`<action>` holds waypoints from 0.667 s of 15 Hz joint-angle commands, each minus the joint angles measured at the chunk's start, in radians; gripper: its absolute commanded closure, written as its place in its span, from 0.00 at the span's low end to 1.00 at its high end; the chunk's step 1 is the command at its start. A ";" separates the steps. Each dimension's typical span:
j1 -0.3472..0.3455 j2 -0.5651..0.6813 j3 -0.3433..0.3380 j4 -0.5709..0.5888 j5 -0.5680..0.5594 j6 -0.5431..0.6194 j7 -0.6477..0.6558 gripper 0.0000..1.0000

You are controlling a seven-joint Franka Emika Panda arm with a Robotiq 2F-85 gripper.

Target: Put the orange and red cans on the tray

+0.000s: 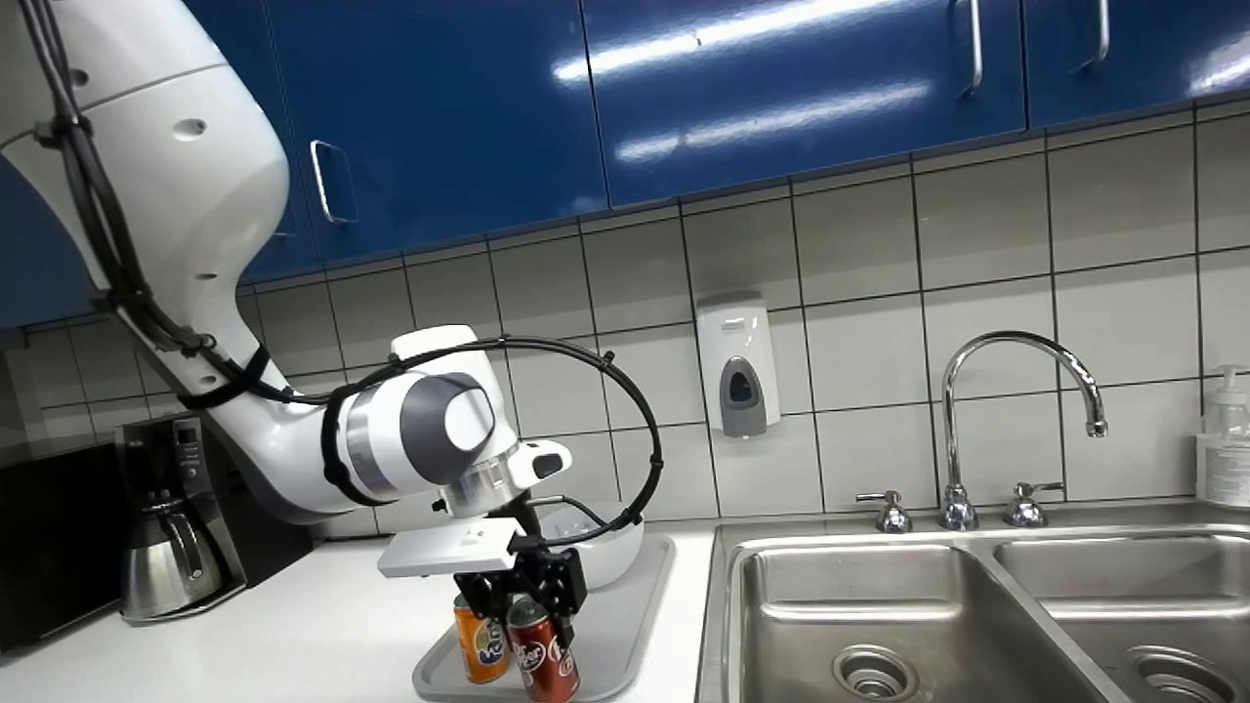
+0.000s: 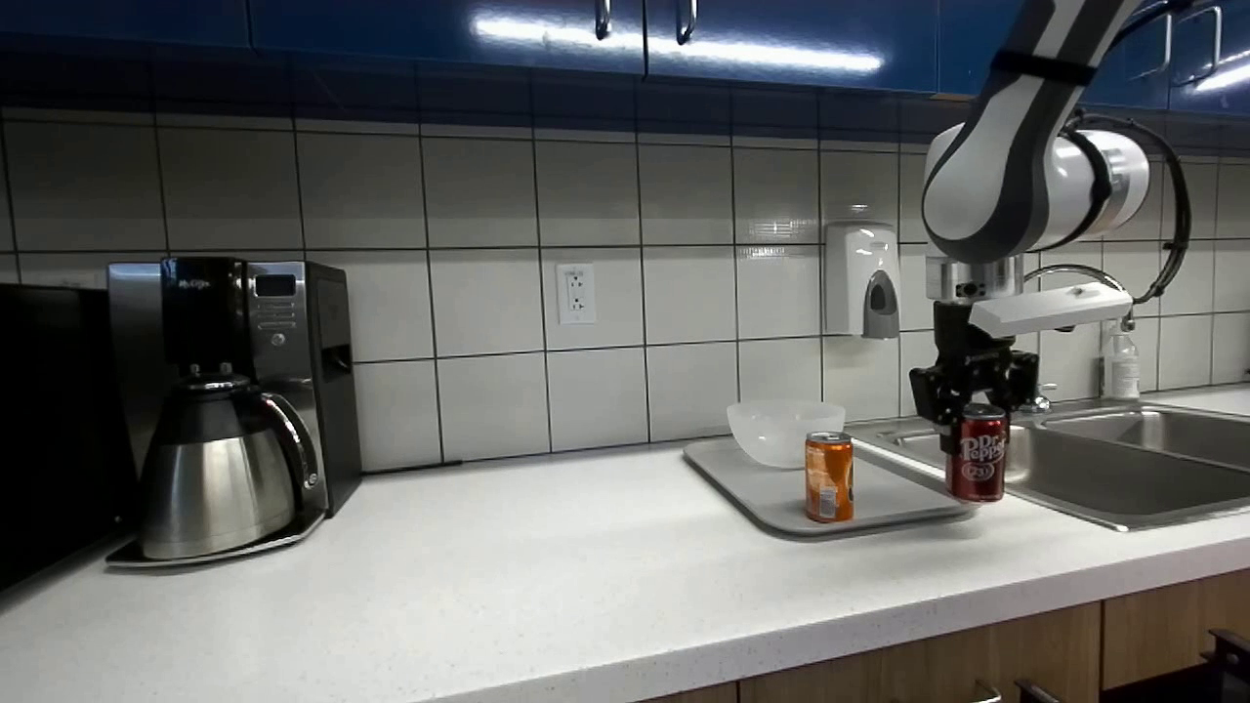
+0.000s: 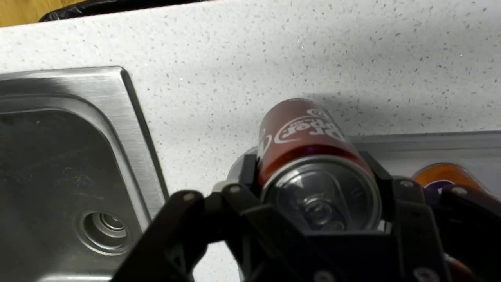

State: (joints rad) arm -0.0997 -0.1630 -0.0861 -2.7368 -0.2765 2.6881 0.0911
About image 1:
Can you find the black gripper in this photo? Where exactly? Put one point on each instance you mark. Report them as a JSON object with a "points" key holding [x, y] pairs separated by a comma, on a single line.
{"points": [[540, 573]]}

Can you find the grey plastic tray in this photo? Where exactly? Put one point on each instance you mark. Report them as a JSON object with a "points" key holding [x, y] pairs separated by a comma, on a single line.
{"points": [[621, 628]]}

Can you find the clear pump soap bottle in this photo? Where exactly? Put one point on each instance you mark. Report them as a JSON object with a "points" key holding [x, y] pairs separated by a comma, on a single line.
{"points": [[1230, 449]]}

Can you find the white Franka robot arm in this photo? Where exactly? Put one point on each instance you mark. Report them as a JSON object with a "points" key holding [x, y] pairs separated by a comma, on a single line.
{"points": [[180, 197]]}

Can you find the white wall soap dispenser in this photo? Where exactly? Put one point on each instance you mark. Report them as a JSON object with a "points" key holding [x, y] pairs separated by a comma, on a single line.
{"points": [[735, 366]]}

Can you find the stainless steel double sink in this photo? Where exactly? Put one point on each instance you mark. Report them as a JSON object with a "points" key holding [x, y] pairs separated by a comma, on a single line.
{"points": [[844, 586]]}

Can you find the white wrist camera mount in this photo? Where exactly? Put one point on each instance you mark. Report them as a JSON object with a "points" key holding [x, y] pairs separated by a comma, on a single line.
{"points": [[443, 547]]}

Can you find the red soda can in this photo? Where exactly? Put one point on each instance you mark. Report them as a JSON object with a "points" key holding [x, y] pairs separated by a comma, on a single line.
{"points": [[544, 656]]}

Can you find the white translucent bowl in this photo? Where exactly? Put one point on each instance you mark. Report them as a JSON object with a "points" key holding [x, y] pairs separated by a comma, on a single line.
{"points": [[621, 552]]}

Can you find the chrome gooseneck faucet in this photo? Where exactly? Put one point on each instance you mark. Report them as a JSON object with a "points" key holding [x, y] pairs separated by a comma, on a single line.
{"points": [[958, 431]]}

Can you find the black steel coffee maker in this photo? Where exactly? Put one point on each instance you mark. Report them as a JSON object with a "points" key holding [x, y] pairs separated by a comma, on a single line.
{"points": [[160, 449]]}

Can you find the orange soda can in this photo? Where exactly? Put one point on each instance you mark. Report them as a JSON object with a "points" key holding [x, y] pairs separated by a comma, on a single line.
{"points": [[483, 645]]}

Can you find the black microwave oven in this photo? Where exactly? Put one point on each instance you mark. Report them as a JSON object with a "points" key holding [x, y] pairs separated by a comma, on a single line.
{"points": [[54, 547]]}

